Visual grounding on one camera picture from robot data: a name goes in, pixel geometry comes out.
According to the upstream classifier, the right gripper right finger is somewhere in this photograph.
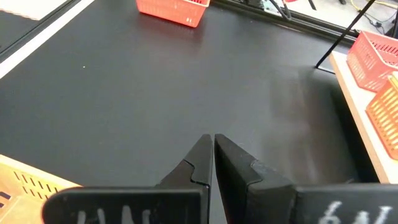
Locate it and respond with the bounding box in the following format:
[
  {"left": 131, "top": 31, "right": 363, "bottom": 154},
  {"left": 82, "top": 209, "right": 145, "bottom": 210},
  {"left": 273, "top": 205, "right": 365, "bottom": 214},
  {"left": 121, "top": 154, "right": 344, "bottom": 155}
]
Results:
[{"left": 213, "top": 133, "right": 296, "bottom": 224}]

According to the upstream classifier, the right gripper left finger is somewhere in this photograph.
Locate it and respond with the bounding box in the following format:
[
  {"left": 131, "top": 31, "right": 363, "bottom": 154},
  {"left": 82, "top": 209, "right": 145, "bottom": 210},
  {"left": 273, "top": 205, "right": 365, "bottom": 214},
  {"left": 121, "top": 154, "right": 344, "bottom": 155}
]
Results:
[{"left": 154, "top": 133, "right": 215, "bottom": 188}]

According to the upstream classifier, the red plastic basket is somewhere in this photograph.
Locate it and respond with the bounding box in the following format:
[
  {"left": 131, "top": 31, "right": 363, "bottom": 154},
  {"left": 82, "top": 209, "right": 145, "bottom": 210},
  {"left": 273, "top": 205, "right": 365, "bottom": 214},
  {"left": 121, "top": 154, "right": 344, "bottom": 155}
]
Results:
[
  {"left": 346, "top": 30, "right": 398, "bottom": 93},
  {"left": 136, "top": 0, "right": 211, "bottom": 29}
]

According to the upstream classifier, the orange plastic basket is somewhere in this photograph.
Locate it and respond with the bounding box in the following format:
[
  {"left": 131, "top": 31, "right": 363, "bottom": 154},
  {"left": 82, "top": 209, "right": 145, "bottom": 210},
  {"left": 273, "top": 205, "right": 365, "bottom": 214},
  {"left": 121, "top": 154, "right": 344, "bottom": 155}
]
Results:
[{"left": 366, "top": 72, "right": 398, "bottom": 160}]

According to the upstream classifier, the yellow plastic basket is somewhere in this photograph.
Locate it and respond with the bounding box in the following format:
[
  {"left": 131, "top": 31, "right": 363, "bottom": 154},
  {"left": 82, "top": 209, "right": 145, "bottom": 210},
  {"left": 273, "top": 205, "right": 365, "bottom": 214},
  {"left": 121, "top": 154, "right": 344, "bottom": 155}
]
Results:
[{"left": 0, "top": 154, "right": 82, "bottom": 224}]

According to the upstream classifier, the black metal table frame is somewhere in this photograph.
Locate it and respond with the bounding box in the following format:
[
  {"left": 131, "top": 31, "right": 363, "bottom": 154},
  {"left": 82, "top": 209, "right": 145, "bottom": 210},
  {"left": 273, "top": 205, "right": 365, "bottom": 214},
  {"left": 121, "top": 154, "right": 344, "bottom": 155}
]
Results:
[{"left": 211, "top": 0, "right": 360, "bottom": 44}]

